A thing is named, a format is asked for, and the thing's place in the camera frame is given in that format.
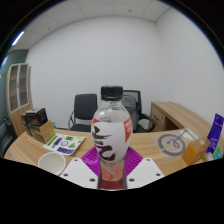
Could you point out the clear drink bottle black cap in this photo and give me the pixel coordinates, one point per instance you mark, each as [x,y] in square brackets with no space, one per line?
[111,133]

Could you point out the long ceiling light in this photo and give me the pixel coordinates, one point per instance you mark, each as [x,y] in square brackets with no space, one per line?
[18,38]

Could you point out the purple upright box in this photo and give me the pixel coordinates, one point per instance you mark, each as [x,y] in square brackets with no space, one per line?
[216,131]

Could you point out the tan brown carton box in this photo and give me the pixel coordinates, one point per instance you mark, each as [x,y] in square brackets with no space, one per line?
[45,133]

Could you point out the mesh office chair grey back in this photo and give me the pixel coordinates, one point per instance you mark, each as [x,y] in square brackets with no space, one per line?
[141,116]

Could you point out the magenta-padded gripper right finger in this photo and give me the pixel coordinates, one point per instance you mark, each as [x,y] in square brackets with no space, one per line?
[146,170]

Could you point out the black office chair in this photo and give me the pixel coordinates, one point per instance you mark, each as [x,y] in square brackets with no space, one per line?
[85,110]

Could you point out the printed white sticker sheet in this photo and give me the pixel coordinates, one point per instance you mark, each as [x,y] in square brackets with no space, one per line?
[65,144]

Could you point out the wooden shelf cabinet glass doors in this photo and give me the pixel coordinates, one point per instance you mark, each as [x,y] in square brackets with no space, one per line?
[18,100]

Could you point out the white mug with orange pattern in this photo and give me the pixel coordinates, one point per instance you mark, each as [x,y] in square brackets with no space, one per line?
[51,163]

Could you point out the clear sheet with round print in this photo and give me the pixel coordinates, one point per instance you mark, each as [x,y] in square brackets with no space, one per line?
[170,141]

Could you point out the orange cardboard box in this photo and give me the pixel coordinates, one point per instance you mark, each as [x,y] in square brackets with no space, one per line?
[195,151]

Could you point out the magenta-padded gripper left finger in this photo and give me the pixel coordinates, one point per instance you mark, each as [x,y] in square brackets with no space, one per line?
[78,170]

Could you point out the black leather sofa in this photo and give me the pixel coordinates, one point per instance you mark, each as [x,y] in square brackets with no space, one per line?
[6,138]

